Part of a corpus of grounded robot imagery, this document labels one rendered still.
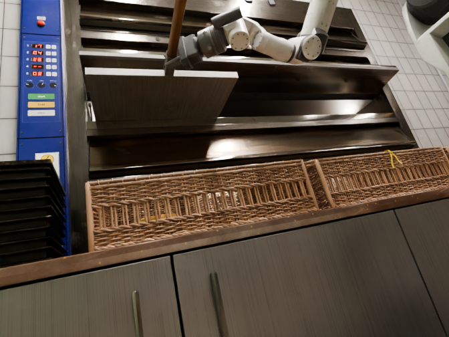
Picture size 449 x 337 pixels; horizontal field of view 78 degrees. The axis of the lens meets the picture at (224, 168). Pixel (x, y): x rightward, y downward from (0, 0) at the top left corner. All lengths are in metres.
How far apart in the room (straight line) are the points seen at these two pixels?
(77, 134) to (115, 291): 0.83
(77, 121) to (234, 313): 0.99
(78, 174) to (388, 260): 1.05
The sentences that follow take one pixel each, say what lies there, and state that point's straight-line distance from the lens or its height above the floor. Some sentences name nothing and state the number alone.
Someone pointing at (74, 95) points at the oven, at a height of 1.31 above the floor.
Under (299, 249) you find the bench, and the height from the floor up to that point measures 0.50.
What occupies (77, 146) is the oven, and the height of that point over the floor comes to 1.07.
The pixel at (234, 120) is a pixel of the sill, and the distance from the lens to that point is 1.40.
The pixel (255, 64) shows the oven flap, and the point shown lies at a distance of 1.47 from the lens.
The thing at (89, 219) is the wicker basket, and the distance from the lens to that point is 0.63.
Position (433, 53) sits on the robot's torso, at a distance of 0.77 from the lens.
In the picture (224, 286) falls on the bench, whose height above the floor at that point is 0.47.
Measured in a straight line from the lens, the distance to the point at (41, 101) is 1.33.
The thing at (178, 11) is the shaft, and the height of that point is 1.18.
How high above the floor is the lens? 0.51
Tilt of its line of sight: 19 degrees up
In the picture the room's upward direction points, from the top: 13 degrees counter-clockwise
